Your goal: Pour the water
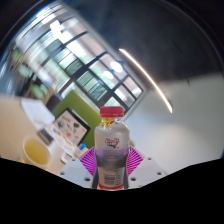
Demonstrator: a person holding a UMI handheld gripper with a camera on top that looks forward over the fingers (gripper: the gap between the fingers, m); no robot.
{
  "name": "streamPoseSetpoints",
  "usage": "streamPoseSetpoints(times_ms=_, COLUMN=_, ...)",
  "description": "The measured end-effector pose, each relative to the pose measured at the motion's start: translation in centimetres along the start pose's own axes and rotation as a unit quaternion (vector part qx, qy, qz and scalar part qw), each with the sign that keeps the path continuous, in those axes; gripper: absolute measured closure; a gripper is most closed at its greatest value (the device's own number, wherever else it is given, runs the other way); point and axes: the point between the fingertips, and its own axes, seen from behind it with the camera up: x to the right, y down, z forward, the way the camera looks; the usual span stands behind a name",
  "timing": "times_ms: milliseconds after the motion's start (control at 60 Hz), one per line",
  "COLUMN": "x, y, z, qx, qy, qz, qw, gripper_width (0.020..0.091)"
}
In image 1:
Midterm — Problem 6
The group of wooden green-seat chairs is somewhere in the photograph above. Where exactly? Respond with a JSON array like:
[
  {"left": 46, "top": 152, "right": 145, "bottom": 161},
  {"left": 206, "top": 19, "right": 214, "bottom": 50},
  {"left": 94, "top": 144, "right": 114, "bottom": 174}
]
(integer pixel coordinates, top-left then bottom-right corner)
[{"left": 9, "top": 48, "right": 49, "bottom": 101}]

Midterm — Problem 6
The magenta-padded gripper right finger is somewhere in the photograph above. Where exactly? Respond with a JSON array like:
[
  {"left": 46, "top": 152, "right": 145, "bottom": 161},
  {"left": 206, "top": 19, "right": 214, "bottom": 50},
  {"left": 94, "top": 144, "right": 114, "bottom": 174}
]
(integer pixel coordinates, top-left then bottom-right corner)
[{"left": 125, "top": 145, "right": 168, "bottom": 189}]

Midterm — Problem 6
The white drink bottle red cap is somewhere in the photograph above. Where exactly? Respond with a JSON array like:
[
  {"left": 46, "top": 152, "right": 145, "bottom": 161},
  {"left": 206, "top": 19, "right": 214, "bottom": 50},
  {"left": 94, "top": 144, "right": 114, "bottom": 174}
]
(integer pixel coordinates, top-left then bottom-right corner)
[{"left": 93, "top": 105, "right": 131, "bottom": 191}]

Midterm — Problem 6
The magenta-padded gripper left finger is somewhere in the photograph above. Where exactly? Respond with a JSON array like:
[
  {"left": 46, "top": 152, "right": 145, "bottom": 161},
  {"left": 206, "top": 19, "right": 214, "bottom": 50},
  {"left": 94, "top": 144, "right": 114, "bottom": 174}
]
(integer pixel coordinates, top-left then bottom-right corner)
[{"left": 57, "top": 146, "right": 99, "bottom": 189}]

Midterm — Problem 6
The long curved ceiling light strip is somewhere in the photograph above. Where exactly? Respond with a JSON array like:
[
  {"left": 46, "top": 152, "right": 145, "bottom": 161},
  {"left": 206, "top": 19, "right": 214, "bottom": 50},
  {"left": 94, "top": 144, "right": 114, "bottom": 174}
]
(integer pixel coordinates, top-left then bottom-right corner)
[{"left": 118, "top": 48, "right": 174, "bottom": 114}]

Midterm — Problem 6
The white paper sheet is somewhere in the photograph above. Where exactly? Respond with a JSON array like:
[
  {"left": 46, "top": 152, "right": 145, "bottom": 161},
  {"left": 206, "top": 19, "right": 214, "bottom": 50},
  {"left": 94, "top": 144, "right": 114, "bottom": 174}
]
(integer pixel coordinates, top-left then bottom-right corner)
[{"left": 20, "top": 97, "right": 56, "bottom": 129}]

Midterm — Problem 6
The green upholstered bench backrest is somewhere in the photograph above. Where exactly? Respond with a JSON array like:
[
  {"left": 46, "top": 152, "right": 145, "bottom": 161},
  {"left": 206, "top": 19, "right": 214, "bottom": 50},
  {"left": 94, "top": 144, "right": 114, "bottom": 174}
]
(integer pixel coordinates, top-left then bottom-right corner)
[{"left": 51, "top": 89, "right": 136, "bottom": 148}]

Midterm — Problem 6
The small blue-capped bottle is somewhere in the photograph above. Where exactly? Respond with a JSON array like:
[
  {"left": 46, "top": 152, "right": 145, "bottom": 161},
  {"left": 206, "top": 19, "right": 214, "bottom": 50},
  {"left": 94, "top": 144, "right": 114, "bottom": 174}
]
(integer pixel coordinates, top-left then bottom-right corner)
[{"left": 74, "top": 143, "right": 88, "bottom": 158}]

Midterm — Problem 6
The black tablet with colourful screen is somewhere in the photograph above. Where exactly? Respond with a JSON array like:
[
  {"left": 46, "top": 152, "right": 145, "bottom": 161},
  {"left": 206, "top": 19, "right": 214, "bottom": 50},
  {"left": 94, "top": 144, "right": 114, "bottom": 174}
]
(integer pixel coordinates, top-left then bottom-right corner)
[{"left": 49, "top": 107, "right": 92, "bottom": 149}]

